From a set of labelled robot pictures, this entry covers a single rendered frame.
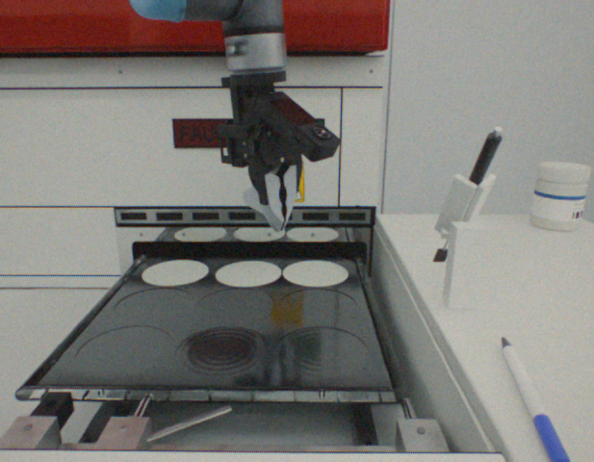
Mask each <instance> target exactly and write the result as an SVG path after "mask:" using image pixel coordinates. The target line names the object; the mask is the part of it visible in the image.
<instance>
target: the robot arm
mask: <svg viewBox="0 0 594 462"><path fill-rule="evenodd" d="M128 1H129V2H130V5H131V6H132V7H133V9H134V10H135V11H136V12H137V13H138V14H140V15H141V16H142V17H144V18H147V19H153V18H154V19H166V20H170V21H172V22H181V21H182V20H194V21H221V22H222V30H223V37H224V41H225V49H226V58H227V66H228V70H229V71H230V72H233V74H234V75H230V77H225V78H221V83H222V87H223V88H230V92H231V101H232V110H233V116H232V117H233V118H232V119H228V120H226V123H224V124H220V125H218V132H219V140H220V144H219V148H220V161H221V163H222V164H225V165H231V166H232V167H247V166H248V168H247V170H248V176H249V179H250V181H251V187H250V188H248V189H246V190H245V191H244V192H243V200H244V202H245V204H246V205H247V206H249V207H251V208H253V209H255V210H257V211H258V212H260V213H262V214H264V216H265V217H266V219H267V221H268V223H269V225H270V226H271V228H272V229H273V230H274V231H275V232H280V231H282V230H283V229H284V227H285V225H286V223H287V220H288V218H289V215H290V214H291V211H292V209H293V206H294V203H295V200H296V196H297V192H298V188H299V183H300V177H301V173H302V155H301V154H303V155H304V156H305V157H306V158H307V159H308V160H309V161H310V162H317V161H320V160H323V159H326V158H330V157H333V156H334V154H335V152H336V151H337V149H338V147H339V145H340V143H341V140H340V139H339V138H338V137H337V136H335V135H334V134H333V133H332V132H331V131H329V130H328V129H327V128H326V127H325V126H323V125H322V124H321V123H320V122H319V121H317V120H316V119H315V118H314V117H313V116H311V115H310V114H309V113H308V112H306V111H305V110H304V109H303V108H302V107H300V106H299V105H298V103H296V102H295V101H294V100H293V99H292V98H290V97H289V96H288V95H287V94H286V93H284V92H283V91H275V90H274V86H273V83H277V82H284V81H287V80H286V71H283V68H284V67H286V66H287V55H286V41H285V33H284V21H283V7H282V0H128ZM222 137H225V144H226V152H227V156H224V155H223V150H222V142H221V139H222Z"/></svg>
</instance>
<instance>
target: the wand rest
mask: <svg viewBox="0 0 594 462"><path fill-rule="evenodd" d="M496 178H497V176H495V175H493V174H491V175H489V176H488V177H487V178H486V179H485V180H484V181H483V182H482V183H481V184H480V185H479V186H477V185H475V184H474V183H472V182H470V181H469V180H467V179H465V178H464V177H462V176H460V175H459V174H456V175H455V176H454V177H453V180H452V184H451V186H450V189H449V191H448V193H447V196H446V198H445V201H444V203H443V206H442V209H441V211H440V214H439V216H438V220H437V223H436V226H435V228H434V229H436V230H437V231H438V232H439V233H440V238H441V239H449V242H448V252H447V261H446V269H445V278H444V287H443V295H442V300H443V302H444V303H445V305H446V306H447V308H448V309H477V308H478V294H479V287H480V280H481V273H482V266H483V259H484V251H485V245H486V238H487V230H488V227H486V226H485V225H484V224H482V223H481V222H480V221H475V220H476V218H477V216H478V213H479V211H480V209H481V207H482V205H483V203H484V202H485V200H486V198H487V196H488V194H489V193H490V190H491V188H492V186H493V184H494V182H495V180H496ZM473 197H474V198H473ZM472 199H473V200H472ZM471 200H472V201H471ZM470 202H471V203H470ZM469 204H470V205H469ZM468 206H469V208H468ZM467 209H468V210H467ZM466 211H467V212H466ZM465 213H466V214H465ZM464 215H465V216H464ZM462 219H463V220H462Z"/></svg>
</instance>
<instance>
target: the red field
mask: <svg viewBox="0 0 594 462"><path fill-rule="evenodd" d="M224 123H226V121H174V129H175V140H176V146H219V144H220V140H219V132H218V125H220V124H224Z"/></svg>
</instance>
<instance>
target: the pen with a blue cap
mask: <svg viewBox="0 0 594 462"><path fill-rule="evenodd" d="M501 343H502V351H503V355H504V358H505V360H506V363H507V365H508V366H509V368H510V371H511V373H512V375H513V377H514V380H515V382H516V384H517V386H518V389H519V391H520V392H521V394H522V397H523V399H524V401H525V403H526V406H527V408H528V409H529V413H530V415H531V417H532V419H533V421H534V424H535V426H536V428H537V431H538V433H539V435H540V437H541V440H542V442H543V444H544V448H545V451H546V452H547V454H548V456H549V459H550V461H551V462H571V461H570V459H569V457H568V455H567V453H566V451H565V449H564V447H563V445H562V444H561V442H560V440H559V438H558V436H557V434H556V432H555V429H554V427H553V425H552V423H551V421H550V419H549V417H548V415H547V413H546V411H545V407H544V405H543V403H542V401H541V399H540V397H539V395H538V394H537V392H536V390H535V388H534V387H533V385H532V383H531V381H530V379H529V376H528V374H527V372H526V370H525V368H524V366H523V364H522V362H521V360H520V358H519V356H518V354H517V352H516V350H515V348H514V347H513V345H512V344H511V343H510V342H509V341H508V340H507V339H506V338H505V337H501Z"/></svg>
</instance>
